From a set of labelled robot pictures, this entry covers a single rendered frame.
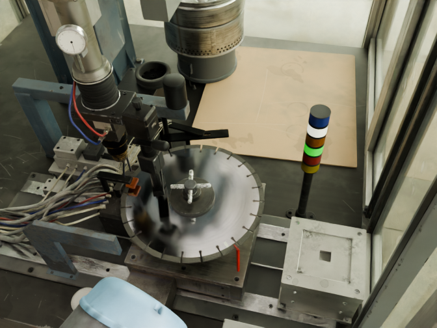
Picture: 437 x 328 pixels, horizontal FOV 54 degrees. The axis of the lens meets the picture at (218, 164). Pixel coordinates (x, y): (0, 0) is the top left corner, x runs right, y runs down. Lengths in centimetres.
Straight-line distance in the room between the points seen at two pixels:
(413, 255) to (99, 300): 45
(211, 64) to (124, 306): 125
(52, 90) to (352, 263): 91
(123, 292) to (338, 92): 132
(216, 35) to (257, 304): 88
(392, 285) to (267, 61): 119
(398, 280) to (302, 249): 33
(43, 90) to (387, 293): 101
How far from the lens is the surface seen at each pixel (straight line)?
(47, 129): 143
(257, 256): 118
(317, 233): 107
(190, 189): 100
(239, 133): 146
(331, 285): 100
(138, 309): 46
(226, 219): 101
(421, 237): 65
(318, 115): 95
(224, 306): 112
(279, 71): 173
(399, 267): 73
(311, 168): 107
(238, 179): 108
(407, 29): 115
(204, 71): 163
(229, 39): 154
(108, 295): 47
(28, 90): 134
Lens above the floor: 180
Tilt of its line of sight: 50 degrees down
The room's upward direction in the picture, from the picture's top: 4 degrees counter-clockwise
